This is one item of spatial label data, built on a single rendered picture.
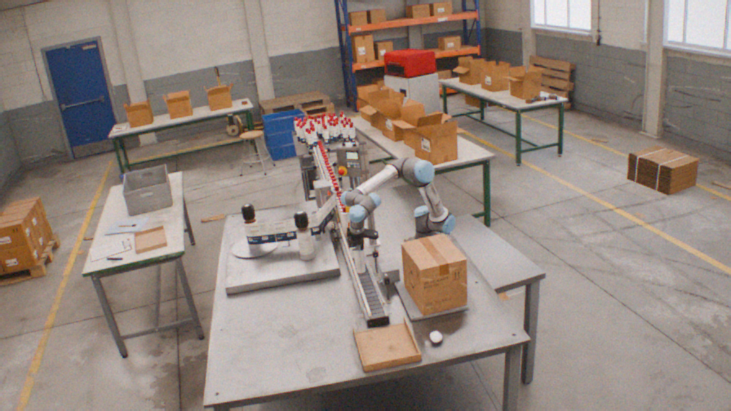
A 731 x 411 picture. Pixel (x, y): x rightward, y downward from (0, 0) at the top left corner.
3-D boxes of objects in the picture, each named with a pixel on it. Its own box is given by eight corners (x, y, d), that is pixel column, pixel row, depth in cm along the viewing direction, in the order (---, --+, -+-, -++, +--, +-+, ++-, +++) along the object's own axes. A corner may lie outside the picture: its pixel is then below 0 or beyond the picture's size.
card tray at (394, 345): (353, 333, 258) (352, 326, 257) (405, 323, 262) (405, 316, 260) (364, 372, 231) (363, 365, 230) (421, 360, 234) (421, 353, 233)
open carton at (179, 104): (166, 121, 775) (161, 97, 761) (168, 115, 813) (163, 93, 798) (194, 116, 784) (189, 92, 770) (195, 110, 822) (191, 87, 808)
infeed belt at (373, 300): (329, 201, 411) (328, 196, 409) (339, 199, 412) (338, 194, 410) (369, 325, 261) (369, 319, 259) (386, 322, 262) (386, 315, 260)
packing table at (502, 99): (440, 128, 860) (437, 81, 829) (484, 120, 880) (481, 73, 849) (516, 168, 666) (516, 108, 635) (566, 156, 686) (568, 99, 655)
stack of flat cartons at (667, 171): (625, 178, 601) (627, 152, 588) (653, 169, 618) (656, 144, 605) (668, 196, 545) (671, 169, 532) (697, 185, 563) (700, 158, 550)
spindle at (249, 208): (248, 243, 346) (240, 203, 335) (262, 240, 347) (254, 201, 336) (248, 249, 338) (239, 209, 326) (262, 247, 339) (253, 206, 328)
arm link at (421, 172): (440, 219, 328) (409, 152, 294) (460, 225, 317) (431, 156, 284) (429, 233, 323) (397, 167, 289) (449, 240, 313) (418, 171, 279)
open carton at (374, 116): (359, 127, 619) (356, 95, 604) (393, 120, 633) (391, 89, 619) (373, 134, 586) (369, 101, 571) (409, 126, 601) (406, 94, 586)
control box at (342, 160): (345, 170, 337) (342, 142, 330) (369, 172, 330) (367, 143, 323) (338, 176, 329) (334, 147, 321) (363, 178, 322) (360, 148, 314)
